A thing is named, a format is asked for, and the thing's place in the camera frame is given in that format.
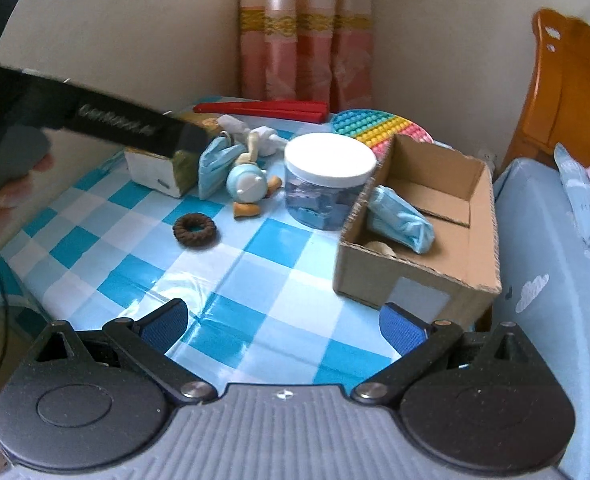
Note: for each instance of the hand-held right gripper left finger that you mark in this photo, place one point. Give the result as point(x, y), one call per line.
point(167, 325)

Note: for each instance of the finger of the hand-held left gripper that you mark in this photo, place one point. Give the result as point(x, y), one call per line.
point(191, 136)

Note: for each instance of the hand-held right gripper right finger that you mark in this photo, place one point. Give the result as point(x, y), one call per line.
point(399, 332)

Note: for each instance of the blue face mask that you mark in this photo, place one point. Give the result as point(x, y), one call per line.
point(217, 165)
point(400, 220)

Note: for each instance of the cardboard box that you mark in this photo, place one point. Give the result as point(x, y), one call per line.
point(455, 270)

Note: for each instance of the person's left hand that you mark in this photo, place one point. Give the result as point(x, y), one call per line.
point(2, 220)

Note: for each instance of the golden rectangular box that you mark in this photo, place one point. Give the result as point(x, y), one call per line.
point(155, 175)

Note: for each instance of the blue and beige toy doll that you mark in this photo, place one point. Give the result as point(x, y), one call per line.
point(247, 182)

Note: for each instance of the red folded fan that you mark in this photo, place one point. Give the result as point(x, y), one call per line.
point(265, 109)

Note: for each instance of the beige round item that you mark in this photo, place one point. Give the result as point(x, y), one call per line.
point(381, 248)

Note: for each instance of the brown hair scrunchie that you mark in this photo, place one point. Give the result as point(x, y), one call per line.
point(195, 229)

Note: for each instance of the blue checkered tablecloth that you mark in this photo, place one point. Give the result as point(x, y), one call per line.
point(285, 270)

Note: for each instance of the clear jar with white lid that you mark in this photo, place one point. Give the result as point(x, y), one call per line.
point(325, 180)

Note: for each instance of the pink striped curtain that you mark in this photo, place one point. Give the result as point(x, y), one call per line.
point(305, 35)

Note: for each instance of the light blue bed sheet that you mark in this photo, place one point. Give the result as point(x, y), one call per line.
point(560, 340)

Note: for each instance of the rainbow bubble pop toy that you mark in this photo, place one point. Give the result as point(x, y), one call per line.
point(370, 127)

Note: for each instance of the blue printed pillow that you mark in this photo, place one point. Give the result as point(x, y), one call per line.
point(582, 205)

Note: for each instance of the wooden bed headboard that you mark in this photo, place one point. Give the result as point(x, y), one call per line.
point(565, 95)

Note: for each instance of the white wall socket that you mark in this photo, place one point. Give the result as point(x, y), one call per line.
point(487, 157)

